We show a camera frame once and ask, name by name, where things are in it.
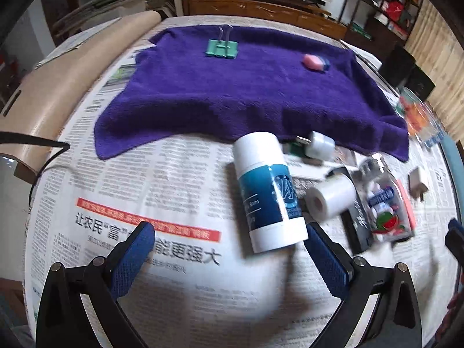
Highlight white tape roll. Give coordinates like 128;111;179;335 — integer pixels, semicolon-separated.
304;176;358;222

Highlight black rectangular tube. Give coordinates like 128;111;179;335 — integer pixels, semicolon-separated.
324;165;376;255

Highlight white and blue balm stick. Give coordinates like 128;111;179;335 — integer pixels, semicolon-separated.
232;131;309;254

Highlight stacked grey racks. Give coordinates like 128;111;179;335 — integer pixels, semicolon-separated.
54;0;182;37

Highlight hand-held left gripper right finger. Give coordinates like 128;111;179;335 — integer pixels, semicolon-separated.
306;221;423;348

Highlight beige curved board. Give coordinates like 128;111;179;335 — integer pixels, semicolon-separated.
0;10;162;176

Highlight clear plastic candy bottle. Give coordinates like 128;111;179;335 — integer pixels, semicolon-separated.
357;153;416;243

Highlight small white cylinder cap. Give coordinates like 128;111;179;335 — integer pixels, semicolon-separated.
295;130;336;162

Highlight black speaker box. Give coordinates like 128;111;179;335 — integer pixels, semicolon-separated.
408;65;436;98
379;45;416;86

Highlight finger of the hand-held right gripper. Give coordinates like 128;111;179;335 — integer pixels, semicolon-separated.
445;218;464;262

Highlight blue-tinted clear plastic cup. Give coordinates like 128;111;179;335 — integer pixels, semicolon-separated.
420;116;446;149

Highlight pink tube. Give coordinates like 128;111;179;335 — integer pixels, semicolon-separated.
395;178;417;231

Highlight black cable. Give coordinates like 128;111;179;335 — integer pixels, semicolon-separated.
0;132;71;189

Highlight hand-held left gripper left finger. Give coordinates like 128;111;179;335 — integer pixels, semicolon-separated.
36;220;156;348

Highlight pink and blue eraser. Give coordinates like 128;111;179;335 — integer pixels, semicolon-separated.
302;54;331;73

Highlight green binder clip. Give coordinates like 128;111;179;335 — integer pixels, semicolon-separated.
205;25;239;59

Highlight wooden cabinet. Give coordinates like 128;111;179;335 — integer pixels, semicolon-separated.
183;0;349;40

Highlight dark metal shelf rack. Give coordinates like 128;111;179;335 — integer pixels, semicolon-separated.
339;0;425;44

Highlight white charger plug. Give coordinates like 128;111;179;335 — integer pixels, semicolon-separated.
408;167;430;202

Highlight green-tinted plastic cup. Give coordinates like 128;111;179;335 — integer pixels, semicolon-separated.
397;89;417;117

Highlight beige patterned curtain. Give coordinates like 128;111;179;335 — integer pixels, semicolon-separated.
404;0;464;146

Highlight purple towel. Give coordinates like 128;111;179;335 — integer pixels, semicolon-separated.
94;25;410;162

